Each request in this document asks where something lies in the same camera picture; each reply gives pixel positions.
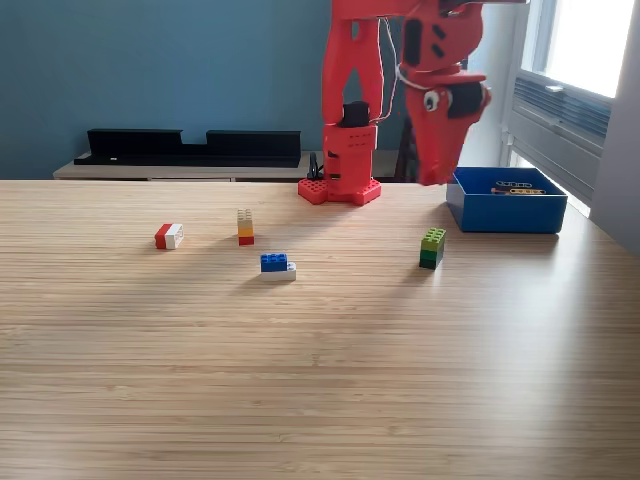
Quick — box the green brick stack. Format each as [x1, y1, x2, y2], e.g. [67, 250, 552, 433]
[418, 227, 448, 271]

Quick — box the bright window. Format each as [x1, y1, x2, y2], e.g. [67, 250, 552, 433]
[519, 0, 639, 99]

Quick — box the red white brick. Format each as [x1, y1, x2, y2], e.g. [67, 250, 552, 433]
[154, 223, 185, 251]

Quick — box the yellow toy digger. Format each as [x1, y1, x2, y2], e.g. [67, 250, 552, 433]
[490, 180, 548, 197]

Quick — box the blue white brick stack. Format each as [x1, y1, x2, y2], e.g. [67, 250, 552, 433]
[259, 253, 297, 282]

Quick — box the blue plastic bin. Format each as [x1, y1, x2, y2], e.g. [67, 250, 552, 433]
[446, 166, 570, 235]

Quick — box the tan orange red brick stack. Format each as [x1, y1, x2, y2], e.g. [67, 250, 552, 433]
[236, 208, 255, 246]

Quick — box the grey window heater unit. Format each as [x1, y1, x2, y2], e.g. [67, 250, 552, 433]
[507, 69, 614, 206]

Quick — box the dark wooden chair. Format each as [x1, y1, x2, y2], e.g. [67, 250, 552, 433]
[393, 117, 419, 184]

